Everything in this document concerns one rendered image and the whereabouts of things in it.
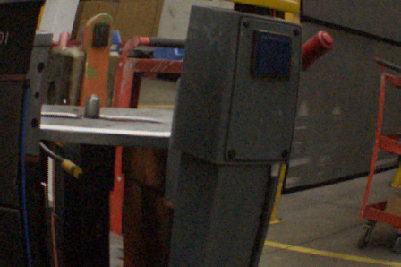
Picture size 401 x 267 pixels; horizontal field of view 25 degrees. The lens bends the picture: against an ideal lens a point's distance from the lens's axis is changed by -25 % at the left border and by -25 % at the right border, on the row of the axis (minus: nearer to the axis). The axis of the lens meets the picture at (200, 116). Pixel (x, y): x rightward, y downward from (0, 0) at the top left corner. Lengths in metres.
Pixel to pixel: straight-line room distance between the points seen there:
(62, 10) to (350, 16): 1.80
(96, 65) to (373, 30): 4.88
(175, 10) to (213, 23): 10.70
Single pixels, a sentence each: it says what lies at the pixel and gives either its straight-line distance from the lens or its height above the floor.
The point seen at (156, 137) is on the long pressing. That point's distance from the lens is 1.11.
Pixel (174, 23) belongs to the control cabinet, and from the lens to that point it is 11.53.
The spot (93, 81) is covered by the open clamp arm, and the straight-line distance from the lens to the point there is 1.31.
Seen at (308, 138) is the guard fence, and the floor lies 0.42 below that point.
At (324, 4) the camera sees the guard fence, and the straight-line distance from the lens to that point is 5.59.
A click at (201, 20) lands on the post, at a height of 1.13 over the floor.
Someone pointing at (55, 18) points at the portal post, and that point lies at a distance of 4.99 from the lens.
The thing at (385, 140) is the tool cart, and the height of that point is 0.58.
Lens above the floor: 1.16
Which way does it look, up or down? 7 degrees down
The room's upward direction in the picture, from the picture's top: 7 degrees clockwise
